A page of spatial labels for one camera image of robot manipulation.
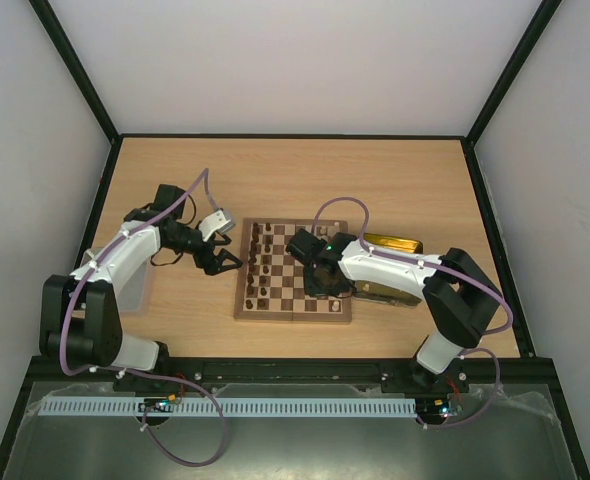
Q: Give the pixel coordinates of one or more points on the wooden folding chess board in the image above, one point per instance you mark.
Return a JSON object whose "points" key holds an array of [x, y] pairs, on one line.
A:
{"points": [[282, 276]]}

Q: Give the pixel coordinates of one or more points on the black frame rail front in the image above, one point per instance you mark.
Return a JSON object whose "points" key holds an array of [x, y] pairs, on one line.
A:
{"points": [[392, 375]]}

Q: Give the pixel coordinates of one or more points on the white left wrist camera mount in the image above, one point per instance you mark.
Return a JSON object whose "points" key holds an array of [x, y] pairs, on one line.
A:
{"points": [[220, 221]]}

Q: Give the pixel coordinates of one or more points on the clear plastic container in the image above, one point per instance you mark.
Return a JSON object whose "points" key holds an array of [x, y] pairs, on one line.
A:
{"points": [[135, 295]]}

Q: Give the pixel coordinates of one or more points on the dark king piece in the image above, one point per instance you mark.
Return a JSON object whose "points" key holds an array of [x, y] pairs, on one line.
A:
{"points": [[254, 246]]}

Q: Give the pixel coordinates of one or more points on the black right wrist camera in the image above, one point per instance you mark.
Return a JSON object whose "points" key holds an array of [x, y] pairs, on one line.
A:
{"points": [[304, 246]]}

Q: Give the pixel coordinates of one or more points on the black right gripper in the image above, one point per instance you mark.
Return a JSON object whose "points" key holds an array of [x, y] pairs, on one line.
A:
{"points": [[319, 279]]}

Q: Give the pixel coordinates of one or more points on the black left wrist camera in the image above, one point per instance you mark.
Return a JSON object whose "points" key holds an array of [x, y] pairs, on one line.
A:
{"points": [[167, 195]]}

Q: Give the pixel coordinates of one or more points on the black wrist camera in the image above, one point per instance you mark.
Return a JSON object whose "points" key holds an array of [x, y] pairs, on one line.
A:
{"points": [[167, 195], [304, 246]]}

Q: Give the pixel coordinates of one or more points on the grey slotted cable duct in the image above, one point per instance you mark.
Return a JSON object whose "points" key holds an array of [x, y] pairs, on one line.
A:
{"points": [[79, 406]]}

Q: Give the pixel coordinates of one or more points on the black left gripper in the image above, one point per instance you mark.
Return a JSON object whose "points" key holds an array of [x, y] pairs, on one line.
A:
{"points": [[211, 267]]}

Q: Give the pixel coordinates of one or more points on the gold metal tray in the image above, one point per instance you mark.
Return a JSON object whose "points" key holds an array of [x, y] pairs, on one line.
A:
{"points": [[380, 293]]}

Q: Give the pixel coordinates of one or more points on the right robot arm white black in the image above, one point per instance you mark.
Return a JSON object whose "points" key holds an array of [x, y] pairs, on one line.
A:
{"points": [[462, 300]]}

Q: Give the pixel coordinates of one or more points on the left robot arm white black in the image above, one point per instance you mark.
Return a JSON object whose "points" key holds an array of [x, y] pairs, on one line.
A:
{"points": [[80, 320]]}

